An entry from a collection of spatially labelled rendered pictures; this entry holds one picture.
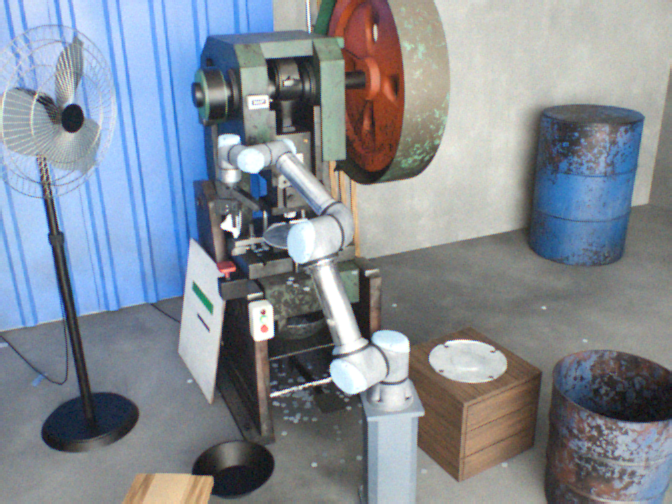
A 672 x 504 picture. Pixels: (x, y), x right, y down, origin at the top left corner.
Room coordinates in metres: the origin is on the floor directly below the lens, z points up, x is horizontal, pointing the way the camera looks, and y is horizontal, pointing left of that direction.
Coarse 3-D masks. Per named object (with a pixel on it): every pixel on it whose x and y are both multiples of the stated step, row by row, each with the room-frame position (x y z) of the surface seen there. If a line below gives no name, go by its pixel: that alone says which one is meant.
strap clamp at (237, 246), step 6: (252, 228) 2.55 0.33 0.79; (252, 234) 2.55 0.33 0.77; (258, 234) 2.59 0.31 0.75; (234, 240) 2.53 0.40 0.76; (240, 240) 2.53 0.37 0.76; (246, 240) 2.53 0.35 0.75; (252, 240) 2.54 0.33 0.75; (258, 240) 2.55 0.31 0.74; (264, 240) 2.56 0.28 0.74; (228, 246) 2.55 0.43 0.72; (234, 246) 2.52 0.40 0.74; (240, 246) 2.51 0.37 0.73; (252, 246) 2.55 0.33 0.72; (234, 252) 2.50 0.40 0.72; (240, 252) 2.51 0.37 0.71
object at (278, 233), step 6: (294, 222) 2.64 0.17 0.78; (300, 222) 2.64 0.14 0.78; (270, 228) 2.58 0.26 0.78; (276, 228) 2.58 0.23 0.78; (282, 228) 2.58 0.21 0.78; (288, 228) 2.58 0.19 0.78; (264, 234) 2.52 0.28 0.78; (270, 234) 2.52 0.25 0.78; (276, 234) 2.52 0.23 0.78; (282, 234) 2.51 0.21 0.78; (288, 234) 2.50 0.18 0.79; (276, 240) 2.45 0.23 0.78; (282, 240) 2.45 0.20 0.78; (276, 246) 2.39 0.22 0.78; (282, 246) 2.39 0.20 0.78
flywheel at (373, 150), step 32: (352, 0) 2.83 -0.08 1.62; (384, 0) 2.59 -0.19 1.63; (352, 32) 2.92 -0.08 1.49; (384, 32) 2.66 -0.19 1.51; (352, 64) 2.98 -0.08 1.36; (384, 64) 2.66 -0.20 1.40; (352, 96) 2.92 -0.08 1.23; (384, 96) 2.66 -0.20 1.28; (352, 128) 2.92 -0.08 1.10; (384, 128) 2.66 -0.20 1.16; (384, 160) 2.58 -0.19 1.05
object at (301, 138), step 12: (276, 132) 2.57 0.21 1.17; (288, 132) 2.57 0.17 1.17; (300, 132) 2.57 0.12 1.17; (300, 144) 2.56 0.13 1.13; (300, 156) 2.55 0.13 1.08; (276, 192) 2.52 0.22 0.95; (288, 192) 2.50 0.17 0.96; (276, 204) 2.52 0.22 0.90; (288, 204) 2.50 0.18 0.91; (300, 204) 2.52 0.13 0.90
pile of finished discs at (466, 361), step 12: (444, 348) 2.35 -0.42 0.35; (456, 348) 2.35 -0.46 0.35; (468, 348) 2.35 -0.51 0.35; (480, 348) 2.35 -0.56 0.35; (492, 348) 2.34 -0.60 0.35; (432, 360) 2.27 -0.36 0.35; (444, 360) 2.26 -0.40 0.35; (456, 360) 2.25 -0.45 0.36; (468, 360) 2.25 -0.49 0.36; (480, 360) 2.25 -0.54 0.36; (492, 360) 2.26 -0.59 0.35; (504, 360) 2.26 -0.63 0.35; (444, 372) 2.18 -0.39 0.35; (456, 372) 2.18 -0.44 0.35; (468, 372) 2.18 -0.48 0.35; (480, 372) 2.18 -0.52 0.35; (492, 372) 2.18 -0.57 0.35
